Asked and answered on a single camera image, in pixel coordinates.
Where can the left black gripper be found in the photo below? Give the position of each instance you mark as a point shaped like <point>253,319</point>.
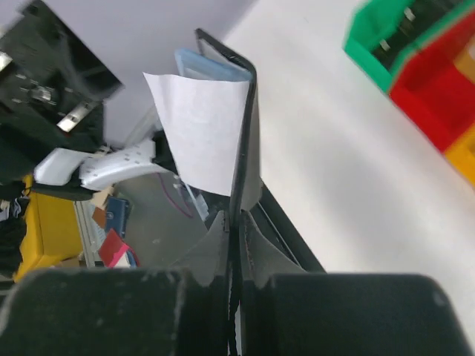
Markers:
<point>53,91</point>

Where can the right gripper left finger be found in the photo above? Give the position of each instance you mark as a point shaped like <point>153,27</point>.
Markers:
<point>179,310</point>

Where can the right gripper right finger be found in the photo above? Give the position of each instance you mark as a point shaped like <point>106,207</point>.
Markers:
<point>286,310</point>

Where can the black card holder wallet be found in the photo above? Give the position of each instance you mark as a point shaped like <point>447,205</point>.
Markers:
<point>246,148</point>

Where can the white paper sheet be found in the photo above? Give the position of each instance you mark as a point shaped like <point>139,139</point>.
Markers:
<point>202,121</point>

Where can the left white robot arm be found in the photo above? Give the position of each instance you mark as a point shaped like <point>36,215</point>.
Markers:
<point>63,168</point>

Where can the yellow box in background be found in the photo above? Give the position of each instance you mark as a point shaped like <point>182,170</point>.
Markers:
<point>52,238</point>

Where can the yellow plastic bin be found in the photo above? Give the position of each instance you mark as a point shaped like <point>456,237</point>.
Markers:
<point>461,153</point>

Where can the red plastic bin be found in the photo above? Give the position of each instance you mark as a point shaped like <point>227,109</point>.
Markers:
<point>436,87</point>

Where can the green plastic bin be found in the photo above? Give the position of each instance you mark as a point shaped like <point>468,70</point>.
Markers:
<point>384,34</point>

